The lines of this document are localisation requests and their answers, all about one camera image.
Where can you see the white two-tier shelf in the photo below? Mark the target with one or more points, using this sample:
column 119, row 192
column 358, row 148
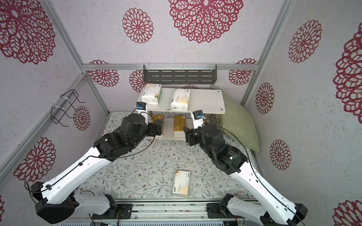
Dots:
column 210, row 101

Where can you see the grey wall-mounted metal rack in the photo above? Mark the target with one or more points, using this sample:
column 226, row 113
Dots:
column 183, row 76

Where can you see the white tissue pack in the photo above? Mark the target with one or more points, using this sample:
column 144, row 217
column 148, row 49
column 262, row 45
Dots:
column 151, row 94
column 180, row 100
column 181, row 183

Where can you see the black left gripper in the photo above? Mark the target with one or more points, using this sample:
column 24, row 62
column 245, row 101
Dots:
column 151, row 126

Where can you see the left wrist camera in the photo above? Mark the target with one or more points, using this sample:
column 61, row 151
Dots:
column 141, row 106

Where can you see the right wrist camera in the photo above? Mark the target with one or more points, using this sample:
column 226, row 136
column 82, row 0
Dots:
column 197, row 115

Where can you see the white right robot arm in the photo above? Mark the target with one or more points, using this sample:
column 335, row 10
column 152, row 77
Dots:
column 273, row 208

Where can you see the light green pillow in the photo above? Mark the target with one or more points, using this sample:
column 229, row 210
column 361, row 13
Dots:
column 239, row 123

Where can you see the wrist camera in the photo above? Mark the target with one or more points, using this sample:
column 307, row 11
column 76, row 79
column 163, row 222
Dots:
column 141, row 106
column 197, row 115

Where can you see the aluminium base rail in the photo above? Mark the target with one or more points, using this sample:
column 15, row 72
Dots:
column 188, row 213

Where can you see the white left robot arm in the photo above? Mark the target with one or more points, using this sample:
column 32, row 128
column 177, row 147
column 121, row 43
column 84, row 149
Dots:
column 57, row 199

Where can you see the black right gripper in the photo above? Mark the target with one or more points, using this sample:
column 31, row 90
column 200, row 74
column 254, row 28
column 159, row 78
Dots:
column 189, row 136

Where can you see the black wire wall rack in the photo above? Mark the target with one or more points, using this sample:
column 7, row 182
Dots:
column 58, row 112

